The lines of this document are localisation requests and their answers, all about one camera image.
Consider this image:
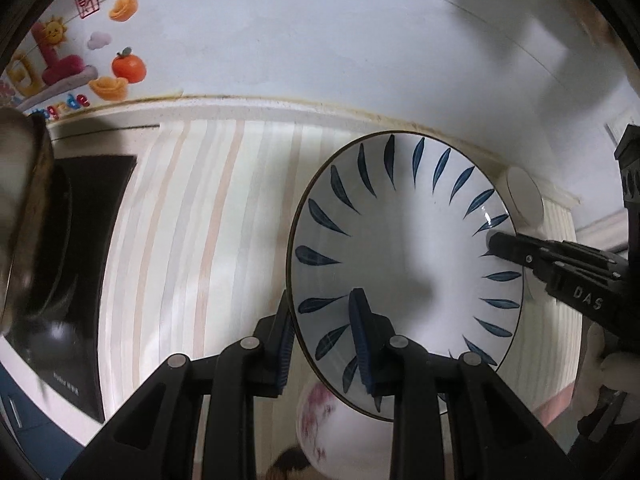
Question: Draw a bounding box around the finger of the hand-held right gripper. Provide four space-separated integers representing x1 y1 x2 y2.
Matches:
486 231 557 287

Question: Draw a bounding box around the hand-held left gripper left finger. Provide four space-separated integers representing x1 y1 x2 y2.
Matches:
62 290 297 480

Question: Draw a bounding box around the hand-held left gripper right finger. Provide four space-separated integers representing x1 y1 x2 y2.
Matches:
348 287 583 480

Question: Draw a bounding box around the white plate with blue leaves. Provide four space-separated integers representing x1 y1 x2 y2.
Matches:
286 131 526 422

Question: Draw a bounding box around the person's right hand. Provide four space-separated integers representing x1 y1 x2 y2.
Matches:
575 322 640 418

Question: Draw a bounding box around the small white round dish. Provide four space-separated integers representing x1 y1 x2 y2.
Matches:
504 166 544 227

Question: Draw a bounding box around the white bowl with pink flowers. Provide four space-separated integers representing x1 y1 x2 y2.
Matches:
296 380 397 480

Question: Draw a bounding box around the striped counter mat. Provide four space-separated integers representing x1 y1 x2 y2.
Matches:
102 119 576 431

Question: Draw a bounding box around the black induction cooktop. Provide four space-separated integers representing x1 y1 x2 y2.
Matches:
0 154 139 425

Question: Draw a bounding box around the blue cabinet front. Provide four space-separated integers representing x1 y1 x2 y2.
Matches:
0 337 96 466

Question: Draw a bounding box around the metal pot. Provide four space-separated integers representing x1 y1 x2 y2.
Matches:
0 106 55 333

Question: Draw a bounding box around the colourful cartoon wall sticker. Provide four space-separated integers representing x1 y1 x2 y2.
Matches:
0 0 151 117

